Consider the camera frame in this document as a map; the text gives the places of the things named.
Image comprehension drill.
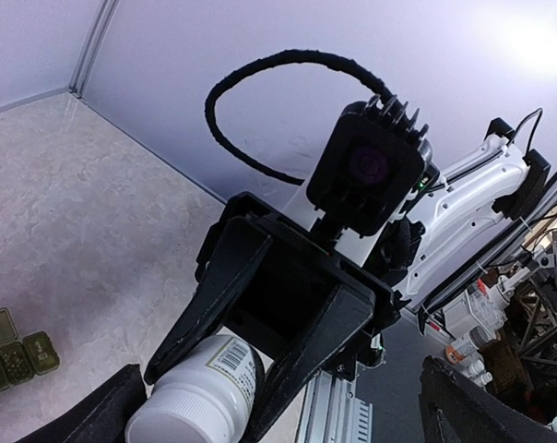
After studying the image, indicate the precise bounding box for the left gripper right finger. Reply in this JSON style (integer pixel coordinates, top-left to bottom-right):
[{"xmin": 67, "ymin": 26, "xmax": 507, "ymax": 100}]
[{"xmin": 419, "ymin": 356, "xmax": 557, "ymax": 442}]

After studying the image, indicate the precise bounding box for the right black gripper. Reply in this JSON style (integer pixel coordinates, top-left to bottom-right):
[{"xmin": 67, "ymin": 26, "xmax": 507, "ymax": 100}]
[{"xmin": 144, "ymin": 192, "xmax": 398, "ymax": 438}]

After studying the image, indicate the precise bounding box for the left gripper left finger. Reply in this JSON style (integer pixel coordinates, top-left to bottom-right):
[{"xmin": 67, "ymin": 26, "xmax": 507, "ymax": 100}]
[{"xmin": 19, "ymin": 365, "xmax": 147, "ymax": 443}]

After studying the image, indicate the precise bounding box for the small white pill bottle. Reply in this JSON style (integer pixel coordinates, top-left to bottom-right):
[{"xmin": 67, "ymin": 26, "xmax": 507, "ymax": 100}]
[{"xmin": 124, "ymin": 334, "xmax": 265, "ymax": 443}]

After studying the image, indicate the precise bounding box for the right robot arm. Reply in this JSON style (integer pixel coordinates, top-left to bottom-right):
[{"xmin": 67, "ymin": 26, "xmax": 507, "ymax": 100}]
[{"xmin": 144, "ymin": 102, "xmax": 549, "ymax": 442}]

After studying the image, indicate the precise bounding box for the front aluminium rail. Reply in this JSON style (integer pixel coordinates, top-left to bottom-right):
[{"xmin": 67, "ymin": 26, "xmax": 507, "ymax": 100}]
[{"xmin": 295, "ymin": 364, "xmax": 373, "ymax": 443}]

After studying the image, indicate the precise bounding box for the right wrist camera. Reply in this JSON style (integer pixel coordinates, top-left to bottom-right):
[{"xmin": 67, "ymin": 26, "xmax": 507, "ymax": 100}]
[{"xmin": 306, "ymin": 94, "xmax": 433, "ymax": 236}]

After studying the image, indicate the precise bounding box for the right camera cable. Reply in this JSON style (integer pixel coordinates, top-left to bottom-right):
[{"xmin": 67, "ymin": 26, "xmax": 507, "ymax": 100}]
[{"xmin": 203, "ymin": 47, "xmax": 395, "ymax": 186}]

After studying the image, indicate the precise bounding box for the right aluminium frame post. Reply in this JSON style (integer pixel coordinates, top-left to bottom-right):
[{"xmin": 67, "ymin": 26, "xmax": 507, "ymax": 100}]
[{"xmin": 68, "ymin": 0, "xmax": 120, "ymax": 98}]

